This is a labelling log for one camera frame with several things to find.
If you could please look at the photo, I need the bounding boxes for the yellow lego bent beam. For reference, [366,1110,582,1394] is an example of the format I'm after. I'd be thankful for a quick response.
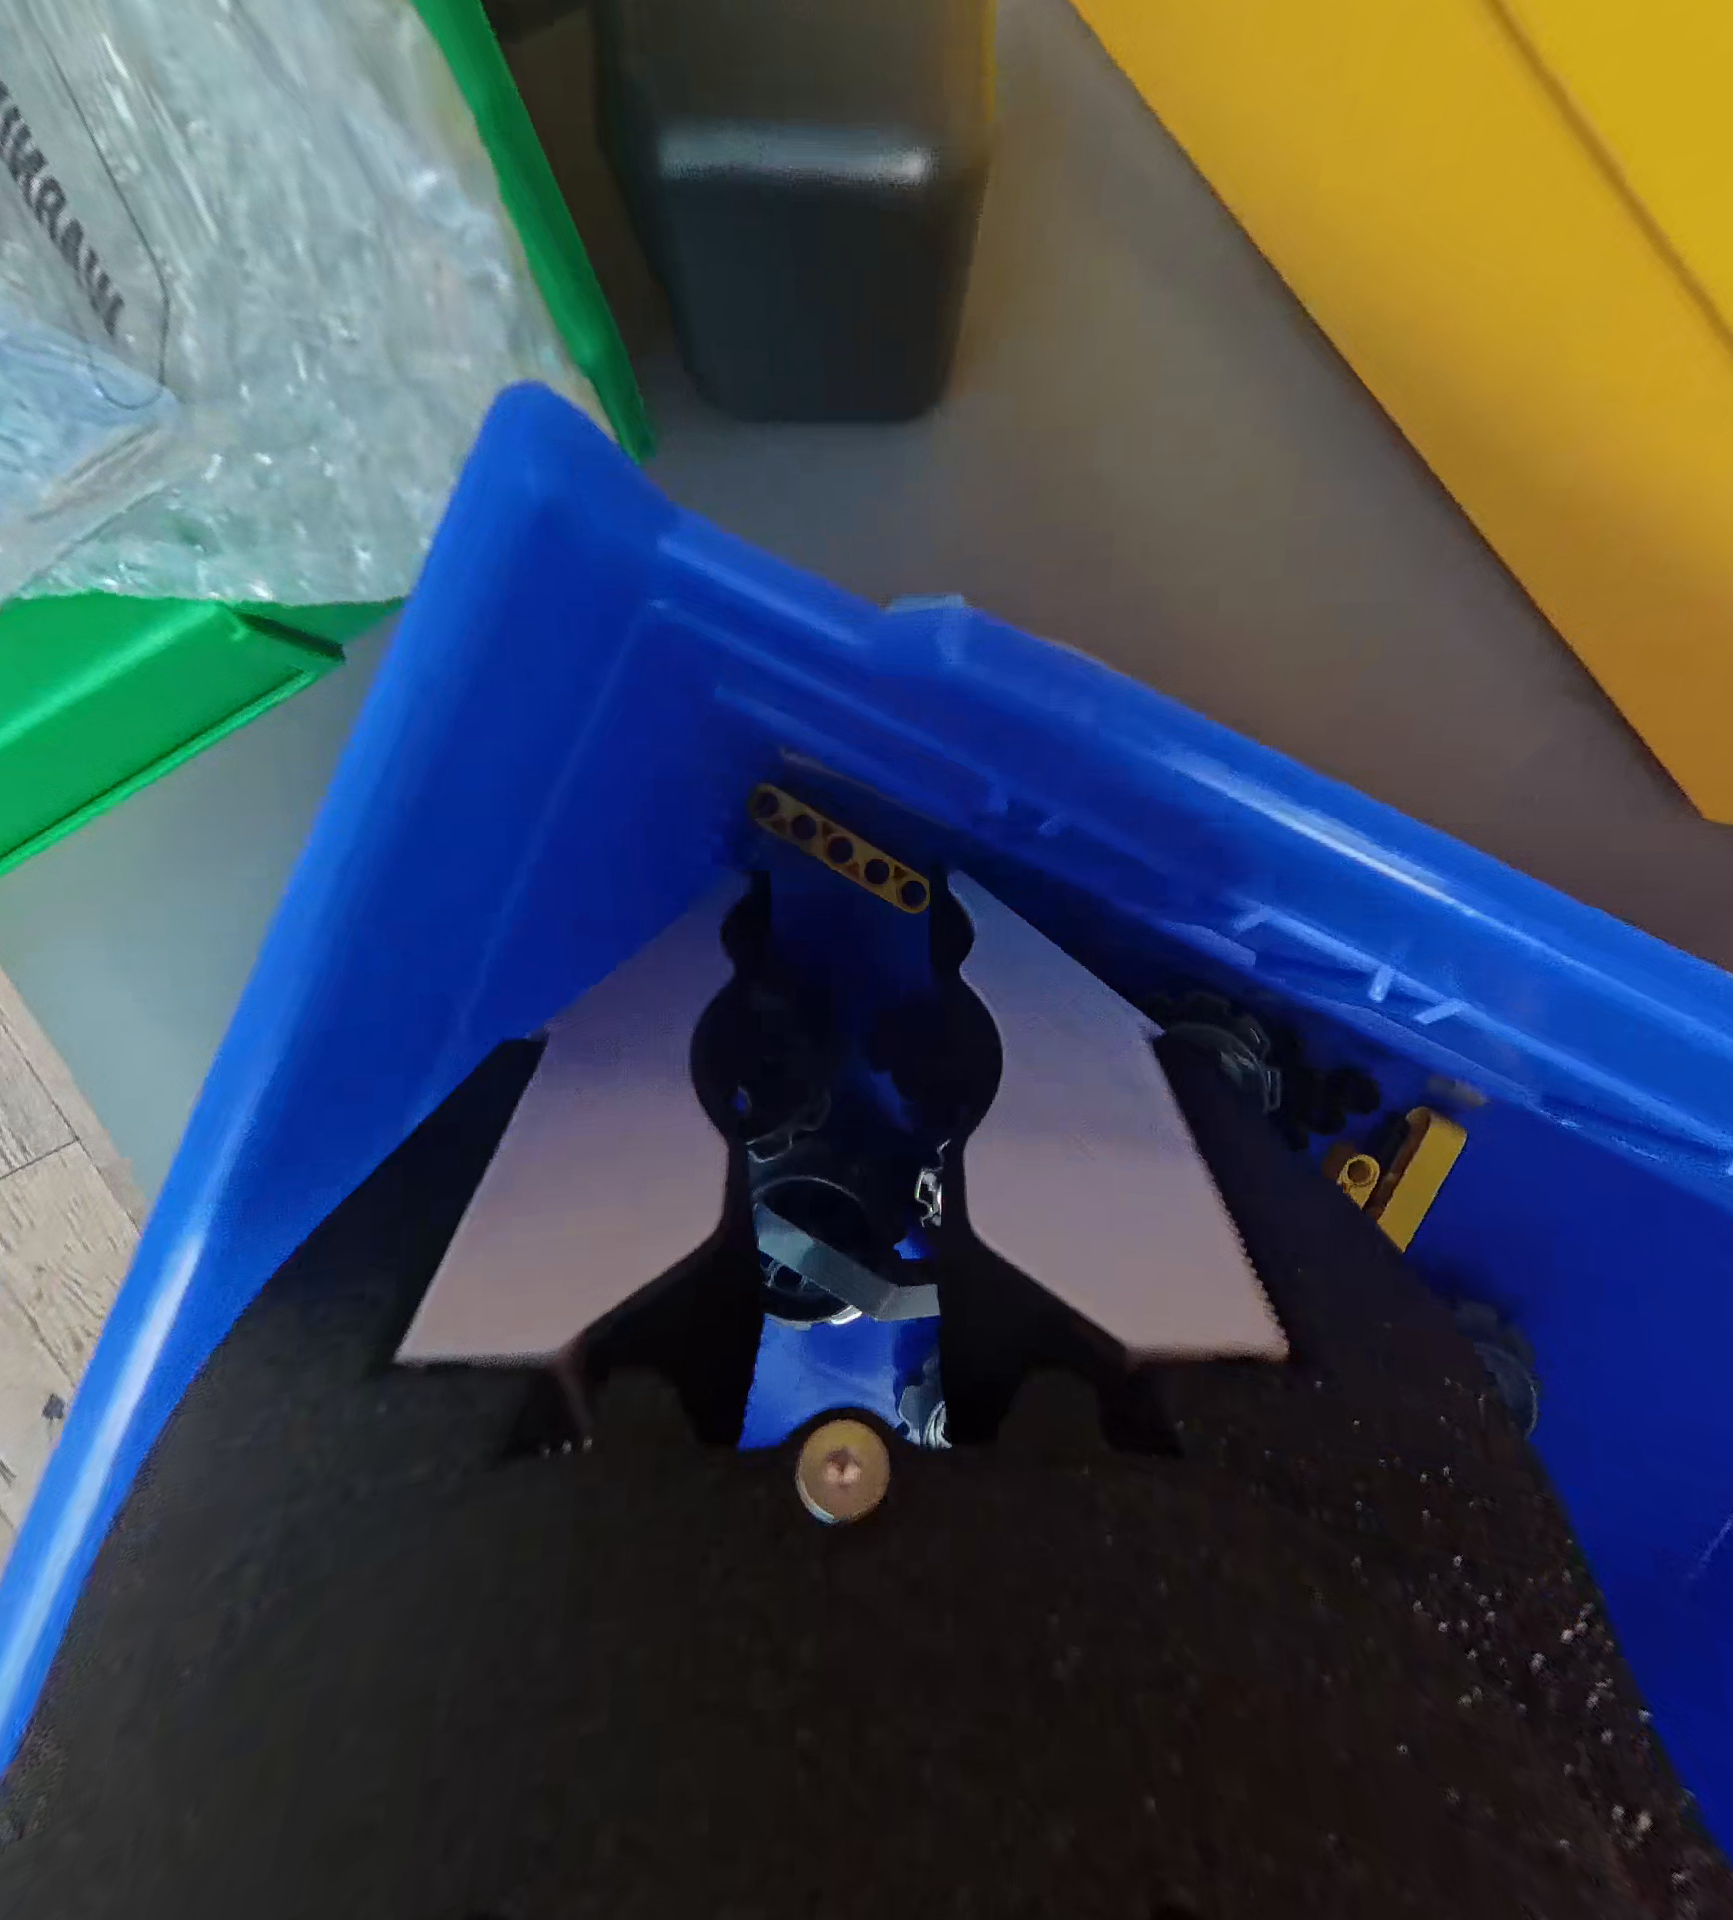
[1321,1104,1473,1252]

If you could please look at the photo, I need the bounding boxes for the black plastic object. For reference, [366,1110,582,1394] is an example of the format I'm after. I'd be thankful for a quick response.
[594,0,996,426]

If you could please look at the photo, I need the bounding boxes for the clear plastic bags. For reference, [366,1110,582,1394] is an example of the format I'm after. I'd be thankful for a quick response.
[0,0,586,661]

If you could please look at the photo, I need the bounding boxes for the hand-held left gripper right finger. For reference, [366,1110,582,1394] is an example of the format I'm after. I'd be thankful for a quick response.
[929,869,1292,1454]

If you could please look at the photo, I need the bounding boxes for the yellow lego liftarm beam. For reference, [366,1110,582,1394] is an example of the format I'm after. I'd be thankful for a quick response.
[748,781,936,917]

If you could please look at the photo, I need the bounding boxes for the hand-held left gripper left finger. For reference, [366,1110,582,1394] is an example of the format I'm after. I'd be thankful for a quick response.
[394,869,774,1454]

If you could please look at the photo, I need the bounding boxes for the black lego track links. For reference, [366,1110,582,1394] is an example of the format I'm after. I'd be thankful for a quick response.
[1155,989,1388,1153]

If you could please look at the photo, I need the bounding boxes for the dark grey lego sprocket wheel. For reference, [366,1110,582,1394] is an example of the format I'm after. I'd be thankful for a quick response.
[743,1102,946,1334]

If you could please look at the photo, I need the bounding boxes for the green plastic bin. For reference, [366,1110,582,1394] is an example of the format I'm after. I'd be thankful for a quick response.
[0,0,656,906]

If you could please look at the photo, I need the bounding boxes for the blue plastic bin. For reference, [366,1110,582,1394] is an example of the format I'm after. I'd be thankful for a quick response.
[0,379,1733,1920]

